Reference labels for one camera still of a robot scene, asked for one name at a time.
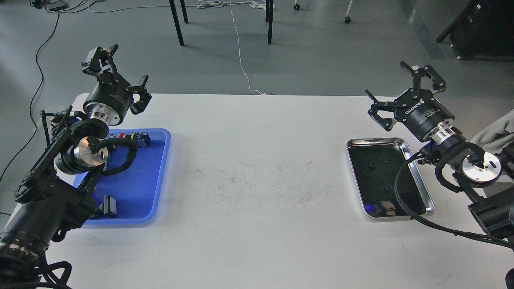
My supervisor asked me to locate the black cabinet on wheels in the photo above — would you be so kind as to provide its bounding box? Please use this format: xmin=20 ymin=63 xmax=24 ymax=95
xmin=436 ymin=0 xmax=514 ymax=61

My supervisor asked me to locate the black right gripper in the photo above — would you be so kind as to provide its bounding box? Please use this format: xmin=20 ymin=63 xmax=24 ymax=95
xmin=365 ymin=61 xmax=455 ymax=142

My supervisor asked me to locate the grey cloth at edge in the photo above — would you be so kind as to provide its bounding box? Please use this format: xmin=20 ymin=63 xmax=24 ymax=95
xmin=470 ymin=110 xmax=514 ymax=154

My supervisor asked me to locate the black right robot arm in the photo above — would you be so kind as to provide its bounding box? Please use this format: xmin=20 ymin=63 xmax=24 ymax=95
xmin=365 ymin=61 xmax=513 ymax=249

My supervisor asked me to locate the black table leg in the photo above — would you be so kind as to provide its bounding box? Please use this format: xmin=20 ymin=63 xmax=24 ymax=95
xmin=169 ymin=0 xmax=189 ymax=47
xmin=265 ymin=0 xmax=275 ymax=45

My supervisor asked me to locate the blue plastic tray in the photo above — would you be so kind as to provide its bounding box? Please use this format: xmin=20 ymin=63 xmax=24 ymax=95
xmin=85 ymin=128 xmax=172 ymax=226

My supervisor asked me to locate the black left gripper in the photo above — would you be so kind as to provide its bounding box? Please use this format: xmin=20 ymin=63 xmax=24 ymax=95
xmin=81 ymin=44 xmax=152 ymax=126

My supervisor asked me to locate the black table leg left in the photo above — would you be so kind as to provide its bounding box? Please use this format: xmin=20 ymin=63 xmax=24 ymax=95
xmin=169 ymin=0 xmax=189 ymax=47

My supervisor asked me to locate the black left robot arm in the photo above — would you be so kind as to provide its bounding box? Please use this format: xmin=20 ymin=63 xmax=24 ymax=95
xmin=0 ymin=44 xmax=152 ymax=289

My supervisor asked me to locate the black floor cable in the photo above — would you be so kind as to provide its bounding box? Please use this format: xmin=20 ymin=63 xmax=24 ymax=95
xmin=0 ymin=0 xmax=97 ymax=185

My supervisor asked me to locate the silver metal tray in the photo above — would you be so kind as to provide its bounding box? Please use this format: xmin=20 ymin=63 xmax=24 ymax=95
xmin=346 ymin=137 xmax=435 ymax=222

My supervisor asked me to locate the white floor cable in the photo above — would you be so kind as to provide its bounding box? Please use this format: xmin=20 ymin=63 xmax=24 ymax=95
xmin=88 ymin=0 xmax=276 ymax=96

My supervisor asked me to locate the black table leg right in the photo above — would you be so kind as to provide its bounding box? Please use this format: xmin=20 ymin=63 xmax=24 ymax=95
xmin=265 ymin=0 xmax=275 ymax=45

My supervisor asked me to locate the black square switch module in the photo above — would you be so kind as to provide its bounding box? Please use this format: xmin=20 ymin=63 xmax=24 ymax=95
xmin=95 ymin=194 xmax=118 ymax=218

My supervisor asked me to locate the red emergency push button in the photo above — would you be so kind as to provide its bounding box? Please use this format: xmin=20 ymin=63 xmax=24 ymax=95
xmin=118 ymin=132 xmax=151 ymax=148

